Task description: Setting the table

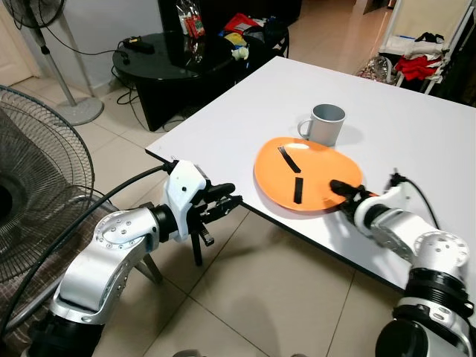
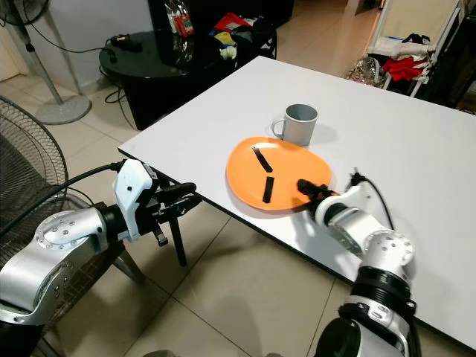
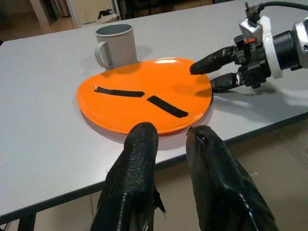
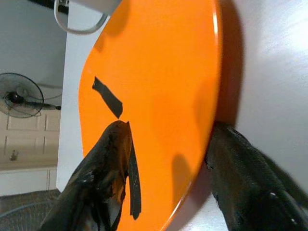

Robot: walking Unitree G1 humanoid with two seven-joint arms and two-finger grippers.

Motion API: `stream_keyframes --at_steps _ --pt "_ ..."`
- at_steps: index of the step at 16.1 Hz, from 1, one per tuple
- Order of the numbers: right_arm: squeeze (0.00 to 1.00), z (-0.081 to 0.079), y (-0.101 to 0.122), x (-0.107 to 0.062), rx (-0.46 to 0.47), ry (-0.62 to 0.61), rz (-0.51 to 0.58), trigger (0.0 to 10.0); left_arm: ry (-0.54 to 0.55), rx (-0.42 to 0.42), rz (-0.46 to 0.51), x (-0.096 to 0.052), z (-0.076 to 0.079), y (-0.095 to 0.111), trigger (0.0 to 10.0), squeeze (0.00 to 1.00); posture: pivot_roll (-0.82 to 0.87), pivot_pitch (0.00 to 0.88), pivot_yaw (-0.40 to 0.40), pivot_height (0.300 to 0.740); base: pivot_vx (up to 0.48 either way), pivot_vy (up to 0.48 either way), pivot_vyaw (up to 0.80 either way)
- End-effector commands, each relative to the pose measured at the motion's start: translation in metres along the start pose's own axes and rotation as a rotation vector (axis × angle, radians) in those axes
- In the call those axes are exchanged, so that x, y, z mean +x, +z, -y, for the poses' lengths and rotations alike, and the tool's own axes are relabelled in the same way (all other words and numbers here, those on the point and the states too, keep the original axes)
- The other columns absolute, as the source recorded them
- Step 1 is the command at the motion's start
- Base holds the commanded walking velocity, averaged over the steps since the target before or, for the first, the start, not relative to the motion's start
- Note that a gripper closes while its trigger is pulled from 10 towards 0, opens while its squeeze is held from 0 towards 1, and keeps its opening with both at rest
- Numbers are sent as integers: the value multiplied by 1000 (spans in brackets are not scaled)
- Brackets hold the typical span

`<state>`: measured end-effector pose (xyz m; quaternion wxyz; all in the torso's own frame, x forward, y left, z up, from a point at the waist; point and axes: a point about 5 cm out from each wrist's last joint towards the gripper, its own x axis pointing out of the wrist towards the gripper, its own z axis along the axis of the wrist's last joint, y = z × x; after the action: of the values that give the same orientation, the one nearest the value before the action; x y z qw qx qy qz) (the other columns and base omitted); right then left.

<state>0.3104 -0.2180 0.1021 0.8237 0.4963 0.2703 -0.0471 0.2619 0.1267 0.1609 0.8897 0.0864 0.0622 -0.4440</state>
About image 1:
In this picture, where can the red printed package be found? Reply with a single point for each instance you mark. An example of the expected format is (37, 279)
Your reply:
(195, 24)

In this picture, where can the yellow packet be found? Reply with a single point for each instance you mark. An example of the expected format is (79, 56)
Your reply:
(233, 37)

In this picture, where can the dark wooden cabinet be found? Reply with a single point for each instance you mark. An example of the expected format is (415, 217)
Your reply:
(216, 9)

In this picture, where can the black table leg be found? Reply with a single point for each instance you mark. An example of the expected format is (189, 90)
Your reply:
(197, 254)

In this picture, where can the large black grille fan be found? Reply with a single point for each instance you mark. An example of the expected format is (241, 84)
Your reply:
(37, 149)

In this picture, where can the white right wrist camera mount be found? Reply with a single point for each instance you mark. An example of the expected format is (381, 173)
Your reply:
(394, 199)

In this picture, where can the black garment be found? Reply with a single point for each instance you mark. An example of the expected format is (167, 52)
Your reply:
(430, 37)

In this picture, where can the white garment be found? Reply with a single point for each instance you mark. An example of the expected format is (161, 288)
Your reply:
(422, 50)

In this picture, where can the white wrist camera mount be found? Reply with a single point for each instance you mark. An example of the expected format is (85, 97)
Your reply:
(184, 190)
(394, 199)

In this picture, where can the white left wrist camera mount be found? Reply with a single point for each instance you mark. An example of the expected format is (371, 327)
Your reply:
(184, 190)

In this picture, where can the red garment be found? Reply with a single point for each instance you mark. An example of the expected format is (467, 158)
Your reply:
(416, 65)

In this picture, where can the grey mug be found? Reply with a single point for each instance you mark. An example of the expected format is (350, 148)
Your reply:
(325, 126)

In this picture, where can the small white object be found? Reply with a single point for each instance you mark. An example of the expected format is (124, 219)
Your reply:
(239, 52)

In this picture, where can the small black device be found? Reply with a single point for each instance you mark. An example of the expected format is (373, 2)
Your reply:
(138, 44)

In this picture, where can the black round glass table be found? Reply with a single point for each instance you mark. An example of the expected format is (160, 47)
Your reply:
(178, 74)

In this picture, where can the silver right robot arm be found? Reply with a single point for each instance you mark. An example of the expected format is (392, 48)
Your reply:
(435, 256)

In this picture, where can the black furniture panel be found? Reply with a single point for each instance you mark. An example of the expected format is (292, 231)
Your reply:
(462, 63)

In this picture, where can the white frame clothes rack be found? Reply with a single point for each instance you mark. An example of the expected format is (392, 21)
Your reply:
(413, 18)

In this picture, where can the black bag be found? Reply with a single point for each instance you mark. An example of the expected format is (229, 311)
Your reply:
(271, 36)

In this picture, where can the grey metal stand leg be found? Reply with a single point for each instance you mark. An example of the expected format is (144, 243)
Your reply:
(152, 269)

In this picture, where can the grey pedestal fan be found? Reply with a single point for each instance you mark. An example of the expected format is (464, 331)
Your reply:
(80, 111)

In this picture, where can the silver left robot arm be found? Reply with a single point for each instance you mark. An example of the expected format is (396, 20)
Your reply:
(111, 242)

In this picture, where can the red bag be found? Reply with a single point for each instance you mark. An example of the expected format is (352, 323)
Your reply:
(239, 21)

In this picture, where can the clear plastic bag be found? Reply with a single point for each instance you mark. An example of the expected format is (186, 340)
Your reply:
(379, 69)

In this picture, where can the orange plate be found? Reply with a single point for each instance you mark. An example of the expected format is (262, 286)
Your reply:
(320, 167)

